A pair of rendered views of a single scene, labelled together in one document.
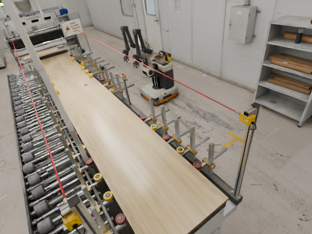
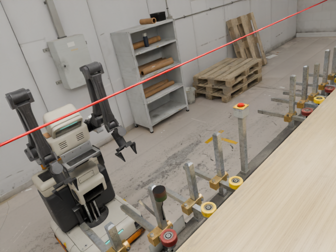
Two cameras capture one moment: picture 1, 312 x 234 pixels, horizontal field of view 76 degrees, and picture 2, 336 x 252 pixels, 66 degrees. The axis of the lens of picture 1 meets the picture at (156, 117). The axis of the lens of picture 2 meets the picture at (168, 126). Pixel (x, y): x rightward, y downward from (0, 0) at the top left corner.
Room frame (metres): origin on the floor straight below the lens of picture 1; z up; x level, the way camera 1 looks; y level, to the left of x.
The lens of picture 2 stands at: (3.45, 1.73, 1.91)
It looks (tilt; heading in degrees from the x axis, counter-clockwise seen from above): 27 degrees down; 260
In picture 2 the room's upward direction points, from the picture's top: 12 degrees counter-clockwise
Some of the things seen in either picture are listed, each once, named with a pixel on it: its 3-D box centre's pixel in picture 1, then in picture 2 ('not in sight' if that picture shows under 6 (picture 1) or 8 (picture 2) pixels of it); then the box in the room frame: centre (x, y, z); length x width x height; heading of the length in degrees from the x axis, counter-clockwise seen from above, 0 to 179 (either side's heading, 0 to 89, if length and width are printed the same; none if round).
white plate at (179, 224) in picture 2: not in sight; (168, 235); (3.40, 0.72, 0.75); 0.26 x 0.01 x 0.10; 29
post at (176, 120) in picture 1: (177, 135); (315, 88); (1.67, -0.21, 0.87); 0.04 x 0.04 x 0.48; 29
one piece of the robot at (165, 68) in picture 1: (160, 72); (77, 185); (4.01, -0.24, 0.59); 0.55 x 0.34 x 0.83; 29
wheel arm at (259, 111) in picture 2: (156, 115); (282, 115); (2.17, 0.00, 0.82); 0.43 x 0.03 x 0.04; 119
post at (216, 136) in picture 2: (119, 86); (220, 166); (2.98, 0.52, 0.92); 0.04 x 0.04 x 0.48; 29
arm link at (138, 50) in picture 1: (136, 42); (102, 98); (3.55, 0.13, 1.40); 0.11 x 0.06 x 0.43; 29
